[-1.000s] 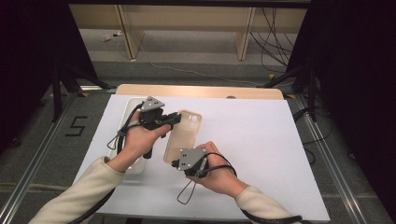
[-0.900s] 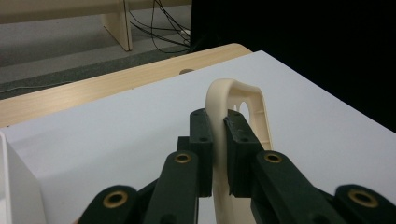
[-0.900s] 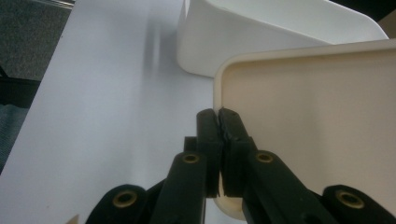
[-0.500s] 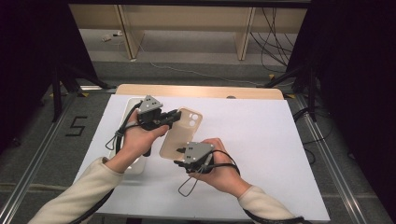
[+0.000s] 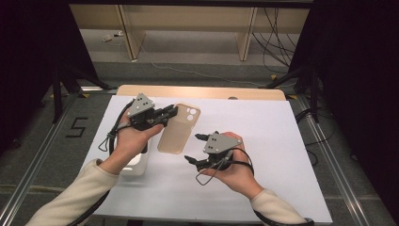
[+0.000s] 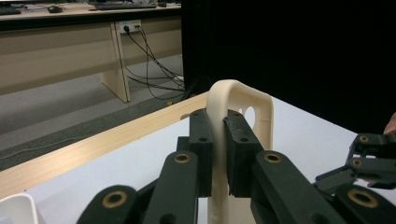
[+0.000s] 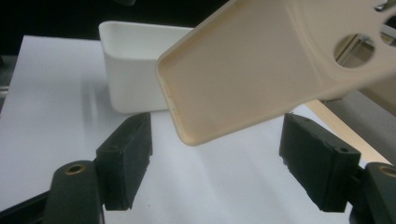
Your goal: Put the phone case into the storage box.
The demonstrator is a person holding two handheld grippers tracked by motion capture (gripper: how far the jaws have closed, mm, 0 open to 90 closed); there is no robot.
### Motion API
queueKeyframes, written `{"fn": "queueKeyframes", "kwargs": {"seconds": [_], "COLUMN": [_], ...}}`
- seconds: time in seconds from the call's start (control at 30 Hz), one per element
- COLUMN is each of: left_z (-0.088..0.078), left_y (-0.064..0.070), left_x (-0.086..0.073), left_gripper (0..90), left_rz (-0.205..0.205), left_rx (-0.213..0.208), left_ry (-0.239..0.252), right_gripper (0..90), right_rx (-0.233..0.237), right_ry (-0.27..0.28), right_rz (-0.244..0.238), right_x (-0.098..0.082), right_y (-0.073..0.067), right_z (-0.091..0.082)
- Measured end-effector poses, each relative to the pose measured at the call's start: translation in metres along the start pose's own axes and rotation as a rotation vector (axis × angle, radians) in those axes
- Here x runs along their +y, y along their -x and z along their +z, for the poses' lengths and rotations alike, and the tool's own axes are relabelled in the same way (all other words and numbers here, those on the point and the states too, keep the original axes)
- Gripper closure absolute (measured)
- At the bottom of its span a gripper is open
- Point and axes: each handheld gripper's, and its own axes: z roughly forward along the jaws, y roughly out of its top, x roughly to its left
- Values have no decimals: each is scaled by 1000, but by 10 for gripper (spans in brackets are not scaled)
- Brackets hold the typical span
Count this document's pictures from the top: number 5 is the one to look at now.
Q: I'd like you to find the left hand-held gripper cable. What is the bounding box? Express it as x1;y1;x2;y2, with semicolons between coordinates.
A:
67;99;135;226

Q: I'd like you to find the beige phone case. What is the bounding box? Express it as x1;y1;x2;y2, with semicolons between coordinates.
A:
156;102;202;155

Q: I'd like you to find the person's left hand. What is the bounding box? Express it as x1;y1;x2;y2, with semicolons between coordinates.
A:
105;107;166;176

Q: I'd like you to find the white table sheet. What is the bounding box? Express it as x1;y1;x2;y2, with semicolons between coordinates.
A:
79;94;333;224

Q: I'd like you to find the right hand-held gripper cable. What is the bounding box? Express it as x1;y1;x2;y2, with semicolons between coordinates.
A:
195;147;315;226

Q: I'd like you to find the light wooden shelf unit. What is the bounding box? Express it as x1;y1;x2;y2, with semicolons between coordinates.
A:
69;4;311;62

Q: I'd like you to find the metal floor rail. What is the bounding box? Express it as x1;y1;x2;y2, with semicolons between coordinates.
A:
0;93;79;226
296;95;372;226

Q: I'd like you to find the light wooden table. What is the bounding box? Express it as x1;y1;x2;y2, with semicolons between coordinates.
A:
116;84;287;102

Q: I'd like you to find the bundle of black cables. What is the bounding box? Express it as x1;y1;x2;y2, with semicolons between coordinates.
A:
251;8;297;75

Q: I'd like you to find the dark curtain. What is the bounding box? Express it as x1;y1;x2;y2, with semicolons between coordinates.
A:
288;0;399;218
0;0;99;154

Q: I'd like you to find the black tripod stand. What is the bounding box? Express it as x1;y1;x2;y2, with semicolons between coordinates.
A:
265;64;322;124
51;64;111;124

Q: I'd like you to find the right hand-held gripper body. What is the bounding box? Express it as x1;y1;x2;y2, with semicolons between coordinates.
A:
196;132;245;173

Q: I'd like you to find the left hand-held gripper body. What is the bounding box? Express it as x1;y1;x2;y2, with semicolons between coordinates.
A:
126;92;168;132

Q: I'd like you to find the white floor cable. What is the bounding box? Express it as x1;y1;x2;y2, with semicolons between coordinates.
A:
137;40;296;89

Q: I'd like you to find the white plastic storage box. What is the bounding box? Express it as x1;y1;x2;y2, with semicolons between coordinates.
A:
113;98;157;177

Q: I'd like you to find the black floor cable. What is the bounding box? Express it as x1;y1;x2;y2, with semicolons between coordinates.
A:
295;107;337;167

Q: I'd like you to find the person's right hand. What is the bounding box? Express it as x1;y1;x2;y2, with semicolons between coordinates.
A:
200;131;265;201

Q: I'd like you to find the hand-held gripper cable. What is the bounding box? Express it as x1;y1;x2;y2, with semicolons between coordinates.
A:
67;99;135;226
195;147;315;226

